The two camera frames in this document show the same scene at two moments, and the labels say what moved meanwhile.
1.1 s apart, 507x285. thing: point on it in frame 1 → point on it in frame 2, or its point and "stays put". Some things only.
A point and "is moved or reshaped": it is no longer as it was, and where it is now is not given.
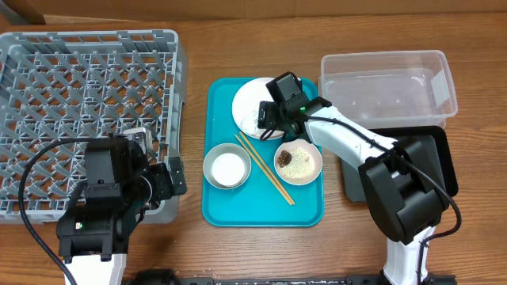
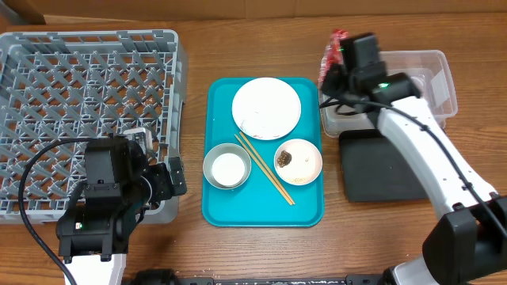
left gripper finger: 177,175 stays put
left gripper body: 160,183 stays put
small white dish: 298,162 stays put
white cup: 228,169 stays put
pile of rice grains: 301,165 is moved or reshaped
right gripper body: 268,115 → 334,74
